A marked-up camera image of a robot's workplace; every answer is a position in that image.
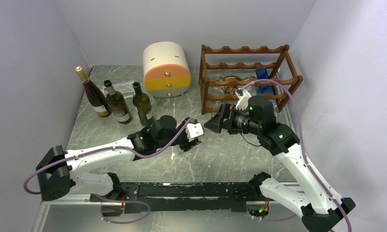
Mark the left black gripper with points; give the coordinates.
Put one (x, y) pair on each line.
(186, 145)

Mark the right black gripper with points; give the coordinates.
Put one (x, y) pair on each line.
(228, 111)

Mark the dark wine bottle white label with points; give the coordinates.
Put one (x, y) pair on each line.
(142, 102)

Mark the dark green labelled wine bottle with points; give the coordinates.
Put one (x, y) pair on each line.
(117, 103)

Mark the dark gold-capped wine bottle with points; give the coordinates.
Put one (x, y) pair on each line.
(96, 98)

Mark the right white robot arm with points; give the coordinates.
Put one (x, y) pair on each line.
(319, 206)

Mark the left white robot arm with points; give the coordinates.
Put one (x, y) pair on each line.
(62, 172)

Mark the brown wooden wine rack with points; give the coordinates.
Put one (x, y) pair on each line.
(205, 82)

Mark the white round drawer cabinet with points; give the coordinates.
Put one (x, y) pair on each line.
(166, 72)

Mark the clear plastic ruler package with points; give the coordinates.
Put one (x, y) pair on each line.
(125, 88)

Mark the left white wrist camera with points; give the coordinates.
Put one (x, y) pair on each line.
(194, 130)

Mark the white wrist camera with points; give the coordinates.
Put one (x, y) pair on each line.
(194, 130)
(243, 97)

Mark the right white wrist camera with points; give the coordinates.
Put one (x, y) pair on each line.
(243, 97)

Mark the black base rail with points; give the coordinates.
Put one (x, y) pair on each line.
(233, 196)

